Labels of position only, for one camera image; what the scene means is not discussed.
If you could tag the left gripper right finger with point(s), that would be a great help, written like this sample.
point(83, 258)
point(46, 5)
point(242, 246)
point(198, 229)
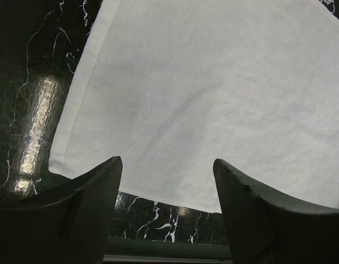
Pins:
point(265, 225)

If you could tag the black marble pattern mat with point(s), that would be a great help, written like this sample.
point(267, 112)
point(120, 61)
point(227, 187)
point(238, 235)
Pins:
point(41, 43)

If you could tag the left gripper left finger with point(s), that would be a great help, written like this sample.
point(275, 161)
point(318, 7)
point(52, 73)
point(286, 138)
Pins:
point(66, 224)

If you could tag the white towel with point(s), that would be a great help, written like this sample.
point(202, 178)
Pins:
point(171, 86)

